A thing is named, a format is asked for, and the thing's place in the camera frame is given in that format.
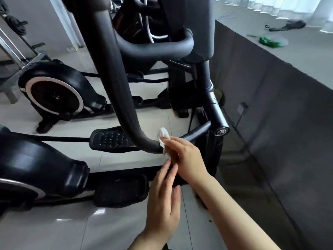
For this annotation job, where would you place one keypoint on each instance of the person's right hand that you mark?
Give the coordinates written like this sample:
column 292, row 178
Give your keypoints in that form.
column 190, row 161

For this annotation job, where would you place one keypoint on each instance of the person's left hand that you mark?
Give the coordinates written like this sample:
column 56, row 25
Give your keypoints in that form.
column 161, row 205

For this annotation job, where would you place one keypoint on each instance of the person's right fingers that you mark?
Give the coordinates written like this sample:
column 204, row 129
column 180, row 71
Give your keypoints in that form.
column 170, row 147

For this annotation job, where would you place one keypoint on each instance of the grey metal weight rack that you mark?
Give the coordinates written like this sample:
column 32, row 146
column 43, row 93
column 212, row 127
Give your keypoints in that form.
column 15, row 57

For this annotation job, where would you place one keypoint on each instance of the large black elliptical trainer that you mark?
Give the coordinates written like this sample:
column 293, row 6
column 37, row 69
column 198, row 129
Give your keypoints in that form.
column 117, row 88

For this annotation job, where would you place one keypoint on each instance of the person's left thumb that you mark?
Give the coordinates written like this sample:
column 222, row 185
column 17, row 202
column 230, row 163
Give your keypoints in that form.
column 177, row 200

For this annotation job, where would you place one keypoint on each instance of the person's right forearm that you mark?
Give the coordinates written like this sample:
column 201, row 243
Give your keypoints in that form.
column 229, row 218

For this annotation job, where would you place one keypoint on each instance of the green cloth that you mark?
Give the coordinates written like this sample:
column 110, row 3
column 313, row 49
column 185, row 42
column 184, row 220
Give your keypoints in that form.
column 269, row 42

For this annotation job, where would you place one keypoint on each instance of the white curtain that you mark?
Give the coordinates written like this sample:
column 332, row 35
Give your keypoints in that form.
column 286, row 9

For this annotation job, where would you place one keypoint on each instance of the person's left forearm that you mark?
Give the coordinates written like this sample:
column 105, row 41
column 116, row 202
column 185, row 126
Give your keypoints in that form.
column 148, row 242

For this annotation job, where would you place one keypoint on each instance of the black weight plates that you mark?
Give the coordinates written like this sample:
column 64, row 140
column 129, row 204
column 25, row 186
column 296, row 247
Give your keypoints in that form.
column 14, row 24

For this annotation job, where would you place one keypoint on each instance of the person's left middle finger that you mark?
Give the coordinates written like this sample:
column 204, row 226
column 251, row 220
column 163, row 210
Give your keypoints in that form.
column 161, row 171

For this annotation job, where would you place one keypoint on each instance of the white wet wipe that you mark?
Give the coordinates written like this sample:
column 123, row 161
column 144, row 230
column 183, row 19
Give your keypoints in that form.
column 163, row 134

